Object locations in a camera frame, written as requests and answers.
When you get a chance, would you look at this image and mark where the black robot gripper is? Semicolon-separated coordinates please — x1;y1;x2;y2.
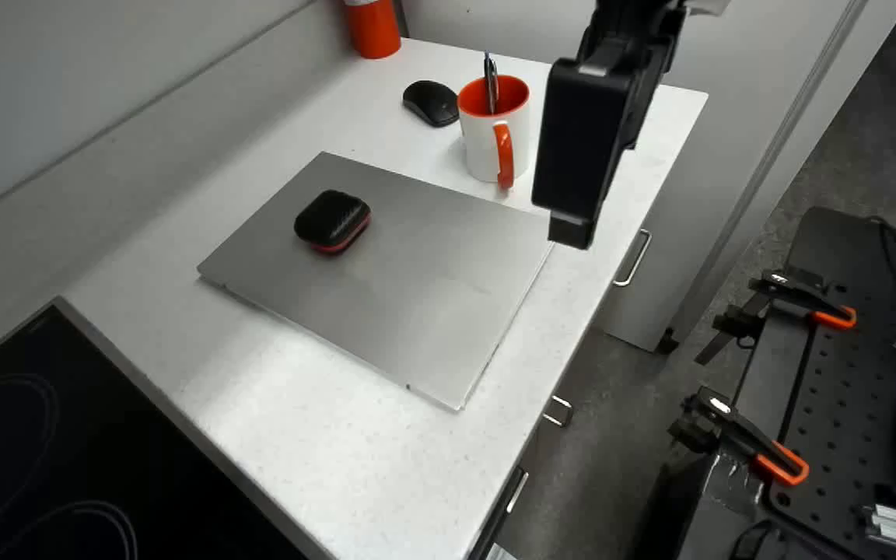
532;58;632;250

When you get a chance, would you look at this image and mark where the black pen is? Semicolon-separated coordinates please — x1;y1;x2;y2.
484;54;497;114

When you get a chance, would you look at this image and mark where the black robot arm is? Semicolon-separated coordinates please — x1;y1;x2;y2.
532;0;688;250

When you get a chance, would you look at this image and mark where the white and orange mug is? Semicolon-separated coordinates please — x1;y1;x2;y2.
458;76;532;189

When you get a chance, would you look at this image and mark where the black computer mouse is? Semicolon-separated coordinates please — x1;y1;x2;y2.
403;80;458;126

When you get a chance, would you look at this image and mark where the orange cylinder bottle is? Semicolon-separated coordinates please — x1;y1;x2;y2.
341;0;403;58

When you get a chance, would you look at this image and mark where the silver closed laptop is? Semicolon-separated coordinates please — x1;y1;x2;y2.
199;152;550;412

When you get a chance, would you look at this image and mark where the black and red earbuds case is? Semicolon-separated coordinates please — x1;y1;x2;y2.
292;189;369;255

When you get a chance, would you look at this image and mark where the black perforated mounting board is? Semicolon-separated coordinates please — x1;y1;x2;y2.
664;206;896;560

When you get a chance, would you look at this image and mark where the black induction cooktop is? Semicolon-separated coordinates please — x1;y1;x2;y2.
0;301;306;560

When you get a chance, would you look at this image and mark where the metal drawer handle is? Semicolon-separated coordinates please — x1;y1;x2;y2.
610;228;655;289

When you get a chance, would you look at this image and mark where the upper orange-handled clamp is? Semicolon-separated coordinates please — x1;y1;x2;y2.
696;269;860;363

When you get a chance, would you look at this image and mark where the orange-handled clamp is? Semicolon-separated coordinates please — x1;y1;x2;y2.
669;385;813;489
696;269;860;363

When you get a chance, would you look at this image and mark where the metal cabinet door handle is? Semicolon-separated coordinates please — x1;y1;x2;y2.
544;395;576;430

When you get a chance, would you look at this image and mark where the lower orange-handled clamp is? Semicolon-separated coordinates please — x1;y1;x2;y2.
669;385;813;489

